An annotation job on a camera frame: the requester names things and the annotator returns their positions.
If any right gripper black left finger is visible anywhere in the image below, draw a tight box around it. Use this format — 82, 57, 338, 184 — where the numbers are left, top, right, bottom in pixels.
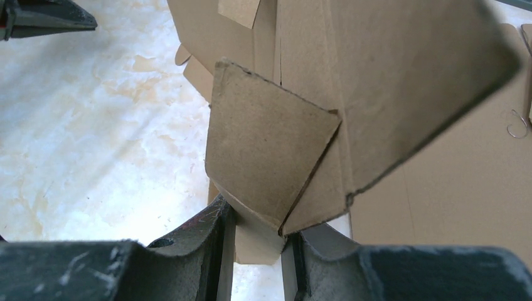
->
1, 196, 235, 300

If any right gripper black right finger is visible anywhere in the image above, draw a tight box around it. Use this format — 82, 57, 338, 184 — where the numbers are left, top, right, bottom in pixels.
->
281, 224, 531, 300

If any large brown cardboard sheet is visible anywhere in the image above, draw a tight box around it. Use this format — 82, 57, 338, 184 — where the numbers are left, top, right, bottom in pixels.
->
351, 24, 531, 265

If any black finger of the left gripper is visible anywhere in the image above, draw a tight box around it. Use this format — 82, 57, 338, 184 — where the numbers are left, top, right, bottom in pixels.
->
1, 0, 98, 41

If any brown cardboard box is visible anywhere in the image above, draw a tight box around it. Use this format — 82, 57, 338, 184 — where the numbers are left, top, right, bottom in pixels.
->
168, 1, 521, 265

